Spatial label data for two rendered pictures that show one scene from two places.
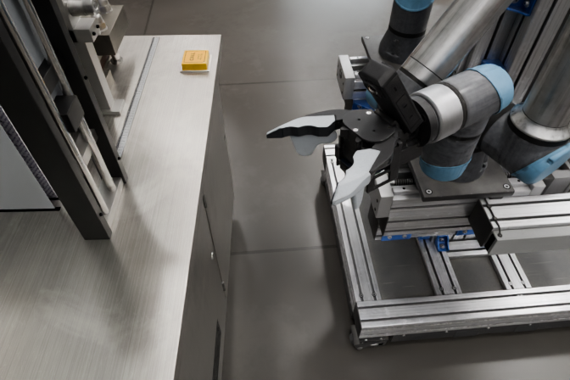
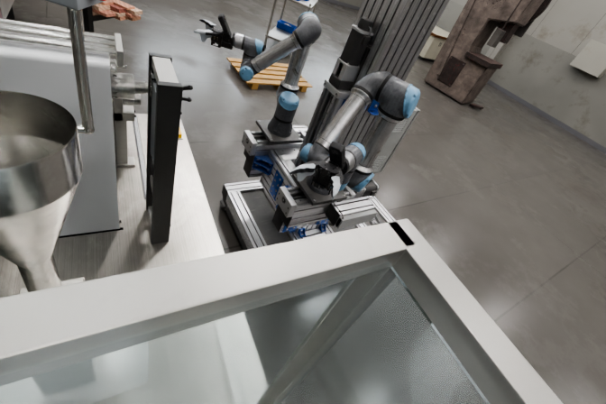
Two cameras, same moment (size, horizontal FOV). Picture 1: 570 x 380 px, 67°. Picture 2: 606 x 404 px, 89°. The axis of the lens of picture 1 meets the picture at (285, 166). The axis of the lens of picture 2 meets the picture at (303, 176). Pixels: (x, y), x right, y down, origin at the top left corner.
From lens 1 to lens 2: 0.52 m
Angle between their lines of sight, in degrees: 31
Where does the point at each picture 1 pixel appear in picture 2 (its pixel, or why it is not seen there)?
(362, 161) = (335, 180)
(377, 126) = (333, 167)
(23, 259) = (113, 261)
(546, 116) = (365, 162)
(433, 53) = (331, 136)
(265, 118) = not seen: hidden behind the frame
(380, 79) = (340, 149)
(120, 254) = (179, 249)
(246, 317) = not seen: hidden behind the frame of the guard
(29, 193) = (106, 219)
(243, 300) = not seen: hidden behind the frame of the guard
